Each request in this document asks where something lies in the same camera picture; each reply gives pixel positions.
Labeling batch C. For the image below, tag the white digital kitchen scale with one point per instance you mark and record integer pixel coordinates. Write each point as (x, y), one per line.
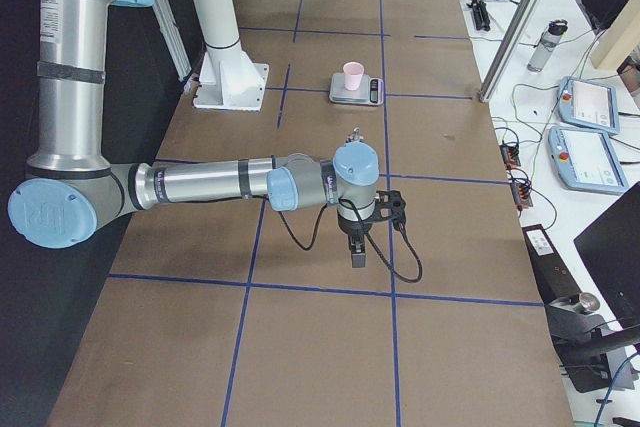
(369, 93)

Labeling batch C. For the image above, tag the pink plastic cup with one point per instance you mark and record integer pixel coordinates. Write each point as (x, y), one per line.
(353, 73)

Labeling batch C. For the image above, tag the orange black connector box near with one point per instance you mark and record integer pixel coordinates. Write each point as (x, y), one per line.
(521, 192)

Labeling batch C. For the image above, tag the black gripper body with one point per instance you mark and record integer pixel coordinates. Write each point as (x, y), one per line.
(351, 227)

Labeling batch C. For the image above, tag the aluminium frame post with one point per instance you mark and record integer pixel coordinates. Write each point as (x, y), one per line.
(507, 47)

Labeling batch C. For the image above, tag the orange black connector box far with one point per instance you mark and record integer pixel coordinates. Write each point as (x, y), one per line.
(510, 155)

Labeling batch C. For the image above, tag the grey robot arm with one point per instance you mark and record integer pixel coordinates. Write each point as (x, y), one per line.
(140, 100)

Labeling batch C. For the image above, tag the black rectangular device box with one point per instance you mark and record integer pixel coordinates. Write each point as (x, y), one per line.
(553, 278)

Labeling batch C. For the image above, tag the clear plastic water bottle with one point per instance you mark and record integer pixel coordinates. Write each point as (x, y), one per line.
(546, 44)

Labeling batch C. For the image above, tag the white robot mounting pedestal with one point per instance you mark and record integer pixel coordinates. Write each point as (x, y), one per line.
(228, 79)

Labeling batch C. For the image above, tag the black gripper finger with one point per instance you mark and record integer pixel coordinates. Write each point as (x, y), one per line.
(357, 247)

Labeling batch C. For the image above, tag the black folded tripod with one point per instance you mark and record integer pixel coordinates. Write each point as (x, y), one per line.
(480, 15)

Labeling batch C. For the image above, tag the far blue teach pendant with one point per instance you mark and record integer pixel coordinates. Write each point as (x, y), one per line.
(588, 104)

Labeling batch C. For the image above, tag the near blue teach pendant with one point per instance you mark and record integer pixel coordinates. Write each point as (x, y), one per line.
(586, 161)

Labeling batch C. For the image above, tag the orange black connector box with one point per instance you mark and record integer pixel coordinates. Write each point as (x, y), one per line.
(510, 155)
(521, 192)

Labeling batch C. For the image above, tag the blue teach pendant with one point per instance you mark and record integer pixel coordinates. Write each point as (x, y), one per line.
(586, 161)
(588, 104)

